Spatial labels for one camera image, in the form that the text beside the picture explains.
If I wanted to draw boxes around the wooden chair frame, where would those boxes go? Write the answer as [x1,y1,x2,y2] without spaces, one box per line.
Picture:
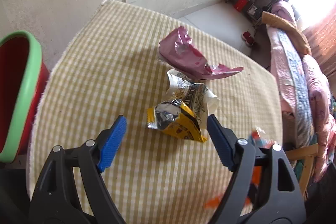
[285,143,318,201]

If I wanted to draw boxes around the pink rolled comforter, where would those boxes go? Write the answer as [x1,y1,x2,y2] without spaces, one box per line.
[271,1,296,23]

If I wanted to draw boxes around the pink foil snack bag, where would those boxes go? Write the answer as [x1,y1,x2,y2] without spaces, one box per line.
[158,26,244,81]

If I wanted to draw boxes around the orange plastic wrapper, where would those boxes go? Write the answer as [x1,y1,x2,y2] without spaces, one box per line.
[203,127,277,209]

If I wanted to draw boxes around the red slippers on floor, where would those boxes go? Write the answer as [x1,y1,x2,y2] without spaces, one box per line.
[241,31,255,47]

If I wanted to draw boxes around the bed with plaid quilt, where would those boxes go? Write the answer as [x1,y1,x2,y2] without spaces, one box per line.
[266,26,335,181]

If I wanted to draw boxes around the crushed patterned paper cup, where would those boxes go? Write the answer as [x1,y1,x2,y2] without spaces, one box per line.
[166,69,220,129]

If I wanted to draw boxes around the yellow foil snack wrapper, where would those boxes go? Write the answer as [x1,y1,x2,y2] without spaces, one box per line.
[147,98,207,143]

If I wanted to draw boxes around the red green-rimmed trash bin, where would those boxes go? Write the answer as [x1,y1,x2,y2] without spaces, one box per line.
[1,31,49,163]

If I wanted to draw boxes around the tan orange blanket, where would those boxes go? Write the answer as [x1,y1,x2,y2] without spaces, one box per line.
[261,11,312,55]

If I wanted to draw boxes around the yellow checkered table mat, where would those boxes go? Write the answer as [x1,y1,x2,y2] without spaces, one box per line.
[26,0,284,224]

